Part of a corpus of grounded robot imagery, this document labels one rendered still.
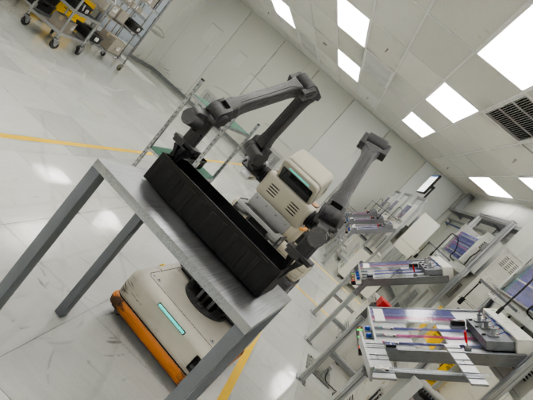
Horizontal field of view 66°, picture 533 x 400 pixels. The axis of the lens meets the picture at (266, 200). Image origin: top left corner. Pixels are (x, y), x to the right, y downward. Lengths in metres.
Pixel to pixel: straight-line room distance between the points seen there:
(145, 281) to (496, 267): 2.82
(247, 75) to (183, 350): 9.99
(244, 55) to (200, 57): 1.24
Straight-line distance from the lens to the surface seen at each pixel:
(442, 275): 3.79
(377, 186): 10.99
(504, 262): 3.90
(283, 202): 1.86
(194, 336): 2.02
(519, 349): 2.48
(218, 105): 1.47
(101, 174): 1.37
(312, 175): 1.79
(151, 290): 2.08
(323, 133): 11.01
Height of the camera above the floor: 1.25
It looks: 9 degrees down
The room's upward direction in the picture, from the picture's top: 42 degrees clockwise
